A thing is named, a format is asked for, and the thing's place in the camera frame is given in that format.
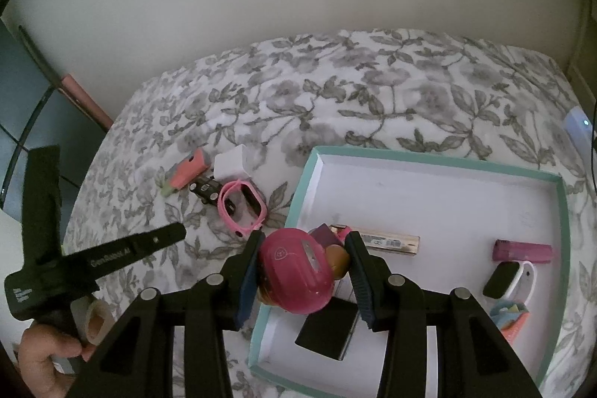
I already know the white router box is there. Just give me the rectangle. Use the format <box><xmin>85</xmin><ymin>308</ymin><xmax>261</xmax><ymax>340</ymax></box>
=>
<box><xmin>563</xmin><ymin>109</ymin><xmax>593</xmax><ymax>156</ymax></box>

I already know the white box with teal rim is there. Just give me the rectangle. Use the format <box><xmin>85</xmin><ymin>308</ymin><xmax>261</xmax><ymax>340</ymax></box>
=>
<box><xmin>246</xmin><ymin>145</ymin><xmax>571</xmax><ymax>398</ymax></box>

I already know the magenta tube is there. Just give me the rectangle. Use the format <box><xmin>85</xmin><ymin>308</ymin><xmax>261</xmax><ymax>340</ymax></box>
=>
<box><xmin>493</xmin><ymin>239</ymin><xmax>554</xmax><ymax>264</ymax></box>

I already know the black cable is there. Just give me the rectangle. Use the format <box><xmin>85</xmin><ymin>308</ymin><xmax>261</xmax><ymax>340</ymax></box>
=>
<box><xmin>588</xmin><ymin>97</ymin><xmax>597</xmax><ymax>198</ymax></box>

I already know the gold metal bar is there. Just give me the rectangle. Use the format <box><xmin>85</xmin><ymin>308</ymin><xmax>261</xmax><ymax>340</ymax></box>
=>
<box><xmin>331</xmin><ymin>225</ymin><xmax>421</xmax><ymax>256</ymax></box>

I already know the dark blue cabinet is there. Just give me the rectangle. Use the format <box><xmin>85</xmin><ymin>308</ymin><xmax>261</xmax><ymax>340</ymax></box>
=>
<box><xmin>0</xmin><ymin>18</ymin><xmax>66</xmax><ymax>212</ymax></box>

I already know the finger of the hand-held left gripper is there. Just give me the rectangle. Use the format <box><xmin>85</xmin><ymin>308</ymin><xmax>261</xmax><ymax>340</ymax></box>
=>
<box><xmin>21</xmin><ymin>145</ymin><xmax>63</xmax><ymax>270</ymax></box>
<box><xmin>60</xmin><ymin>223</ymin><xmax>187</xmax><ymax>275</ymax></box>

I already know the pink smartwatch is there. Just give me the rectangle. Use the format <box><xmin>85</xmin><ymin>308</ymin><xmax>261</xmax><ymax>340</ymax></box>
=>
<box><xmin>218</xmin><ymin>179</ymin><xmax>268</xmax><ymax>240</ymax></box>

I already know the person's left hand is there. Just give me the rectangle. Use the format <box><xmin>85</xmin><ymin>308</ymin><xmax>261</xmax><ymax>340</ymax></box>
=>
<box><xmin>18</xmin><ymin>324</ymin><xmax>98</xmax><ymax>398</ymax></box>

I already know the small black toy car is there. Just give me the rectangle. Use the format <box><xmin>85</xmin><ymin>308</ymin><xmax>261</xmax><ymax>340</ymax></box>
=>
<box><xmin>190</xmin><ymin>176</ymin><xmax>222</xmax><ymax>202</ymax></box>

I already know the black wallet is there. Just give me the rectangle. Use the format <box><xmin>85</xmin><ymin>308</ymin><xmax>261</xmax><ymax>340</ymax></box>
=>
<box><xmin>295</xmin><ymin>298</ymin><xmax>360</xmax><ymax>362</ymax></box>

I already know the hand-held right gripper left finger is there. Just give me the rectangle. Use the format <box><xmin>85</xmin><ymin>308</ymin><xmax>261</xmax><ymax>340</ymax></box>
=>
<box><xmin>70</xmin><ymin>230</ymin><xmax>266</xmax><ymax>398</ymax></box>

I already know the white charger cube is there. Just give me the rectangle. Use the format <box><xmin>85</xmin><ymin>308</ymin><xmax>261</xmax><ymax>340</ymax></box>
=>
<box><xmin>213</xmin><ymin>145</ymin><xmax>250</xmax><ymax>182</ymax></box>

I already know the white smartwatch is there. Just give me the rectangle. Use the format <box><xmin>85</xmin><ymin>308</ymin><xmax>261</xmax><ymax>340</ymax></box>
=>
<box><xmin>482</xmin><ymin>260</ymin><xmax>536</xmax><ymax>303</ymax></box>

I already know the pink helmet toy figure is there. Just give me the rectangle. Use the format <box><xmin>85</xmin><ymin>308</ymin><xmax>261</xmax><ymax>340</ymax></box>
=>
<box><xmin>256</xmin><ymin>228</ymin><xmax>351</xmax><ymax>316</ymax></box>

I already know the purple small object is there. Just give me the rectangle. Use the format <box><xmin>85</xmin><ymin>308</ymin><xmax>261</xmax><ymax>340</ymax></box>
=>
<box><xmin>308</xmin><ymin>223</ymin><xmax>339</xmax><ymax>247</ymax></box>

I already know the tape roll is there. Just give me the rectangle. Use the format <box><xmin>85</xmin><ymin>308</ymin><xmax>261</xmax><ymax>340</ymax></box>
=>
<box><xmin>84</xmin><ymin>301</ymin><xmax>113</xmax><ymax>345</ymax></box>

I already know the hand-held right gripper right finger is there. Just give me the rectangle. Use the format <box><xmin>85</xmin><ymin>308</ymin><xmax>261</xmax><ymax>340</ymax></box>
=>
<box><xmin>344</xmin><ymin>231</ymin><xmax>544</xmax><ymax>398</ymax></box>

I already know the coral and green case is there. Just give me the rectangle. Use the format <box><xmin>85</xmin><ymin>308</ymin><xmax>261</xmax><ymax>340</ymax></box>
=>
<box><xmin>161</xmin><ymin>147</ymin><xmax>209</xmax><ymax>197</ymax></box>

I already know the pink headboard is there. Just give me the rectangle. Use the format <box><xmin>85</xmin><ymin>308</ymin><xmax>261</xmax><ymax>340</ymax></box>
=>
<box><xmin>58</xmin><ymin>74</ymin><xmax>115</xmax><ymax>131</ymax></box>

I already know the grey floral bedspread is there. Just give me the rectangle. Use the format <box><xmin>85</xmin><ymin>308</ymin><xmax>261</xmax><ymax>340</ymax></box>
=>
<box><xmin>63</xmin><ymin>29</ymin><xmax>597</xmax><ymax>398</ymax></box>

